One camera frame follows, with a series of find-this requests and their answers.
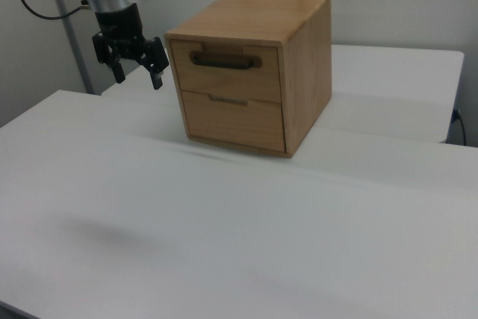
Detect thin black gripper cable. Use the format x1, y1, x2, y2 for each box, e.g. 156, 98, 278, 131
17, 0, 91, 21

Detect black power cable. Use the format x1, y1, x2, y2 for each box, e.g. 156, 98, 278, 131
452, 108, 467, 145

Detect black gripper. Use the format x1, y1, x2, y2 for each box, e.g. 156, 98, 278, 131
91, 3, 170, 91

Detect grey aluminium frame post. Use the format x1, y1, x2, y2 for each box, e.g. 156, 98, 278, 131
55, 0, 95, 95

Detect wooden drawer with recessed pull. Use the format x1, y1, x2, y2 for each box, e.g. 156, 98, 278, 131
180, 89, 288, 154

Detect black metal drawer handle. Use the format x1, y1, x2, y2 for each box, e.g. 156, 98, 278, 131
170, 40, 283, 104

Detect oak wooden drawer cabinet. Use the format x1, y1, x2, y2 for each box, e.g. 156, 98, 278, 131
164, 0, 333, 159

